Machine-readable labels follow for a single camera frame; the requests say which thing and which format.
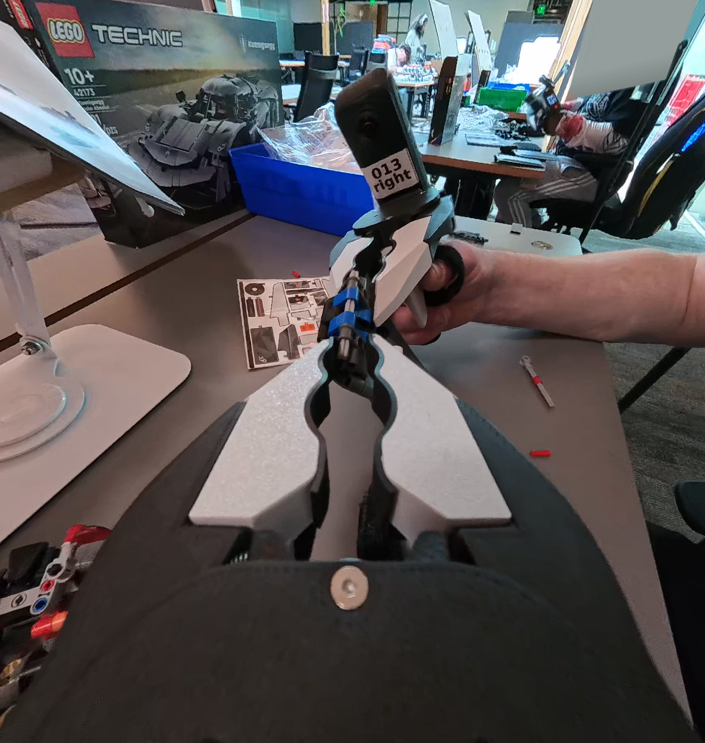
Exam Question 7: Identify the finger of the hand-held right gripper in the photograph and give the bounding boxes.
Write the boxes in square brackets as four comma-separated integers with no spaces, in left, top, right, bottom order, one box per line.
[329,231,388,308]
[372,223,434,329]

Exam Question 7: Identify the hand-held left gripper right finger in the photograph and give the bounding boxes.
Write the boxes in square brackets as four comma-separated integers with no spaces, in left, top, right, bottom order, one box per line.
[357,336,513,561]

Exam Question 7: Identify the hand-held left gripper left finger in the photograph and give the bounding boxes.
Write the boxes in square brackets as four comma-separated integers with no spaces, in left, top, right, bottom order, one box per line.
[189,339,333,561]

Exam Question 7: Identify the blue grey lego sub-assembly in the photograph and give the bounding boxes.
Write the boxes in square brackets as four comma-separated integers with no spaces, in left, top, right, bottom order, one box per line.
[317,270,379,395]

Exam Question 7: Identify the white book stand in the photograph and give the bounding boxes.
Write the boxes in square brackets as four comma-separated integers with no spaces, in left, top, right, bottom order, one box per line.
[0,134,192,561]

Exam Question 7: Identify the lego instruction booklet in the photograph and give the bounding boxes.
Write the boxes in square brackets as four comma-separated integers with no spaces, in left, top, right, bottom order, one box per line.
[0,12,186,217]

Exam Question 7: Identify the person's right forearm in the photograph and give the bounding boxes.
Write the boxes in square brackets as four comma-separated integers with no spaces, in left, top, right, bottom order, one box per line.
[500,250,705,349]

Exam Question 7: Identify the lego sticker sheet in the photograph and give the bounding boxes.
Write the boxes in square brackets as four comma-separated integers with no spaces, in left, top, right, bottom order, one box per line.
[237,277,336,370]

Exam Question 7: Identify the grey lego axle red bush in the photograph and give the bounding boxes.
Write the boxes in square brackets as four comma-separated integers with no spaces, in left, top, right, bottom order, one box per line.
[520,355,556,408]

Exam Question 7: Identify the dark lego set box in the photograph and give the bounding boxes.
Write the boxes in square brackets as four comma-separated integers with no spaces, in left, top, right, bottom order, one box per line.
[0,0,285,248]

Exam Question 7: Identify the partly built lego car model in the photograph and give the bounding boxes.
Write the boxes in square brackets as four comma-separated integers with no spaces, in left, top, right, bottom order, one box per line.
[0,524,113,717]

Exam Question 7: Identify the person's right hand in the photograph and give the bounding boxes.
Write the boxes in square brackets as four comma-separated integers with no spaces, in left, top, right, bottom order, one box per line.
[390,241,509,346]

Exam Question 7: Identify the tall dark cardboard box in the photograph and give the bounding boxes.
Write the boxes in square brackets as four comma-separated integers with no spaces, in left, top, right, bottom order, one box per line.
[431,54,474,146]

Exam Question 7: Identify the black office chair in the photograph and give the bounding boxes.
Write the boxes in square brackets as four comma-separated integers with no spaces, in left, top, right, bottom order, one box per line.
[294,51,340,123]
[585,75,705,245]

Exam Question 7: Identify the clear plastic bags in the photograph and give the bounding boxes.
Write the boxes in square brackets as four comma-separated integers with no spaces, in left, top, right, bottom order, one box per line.
[256,113,377,175]

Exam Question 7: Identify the blue plastic bin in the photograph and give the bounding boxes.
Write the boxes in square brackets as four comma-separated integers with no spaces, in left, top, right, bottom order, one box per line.
[229,142,377,237]

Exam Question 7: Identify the green plastic bin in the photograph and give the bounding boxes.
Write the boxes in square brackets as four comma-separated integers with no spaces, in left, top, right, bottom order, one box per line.
[477,83,531,111]

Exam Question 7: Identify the black chair armrest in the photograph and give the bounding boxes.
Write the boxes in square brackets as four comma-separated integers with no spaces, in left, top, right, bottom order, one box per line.
[674,481,705,538]

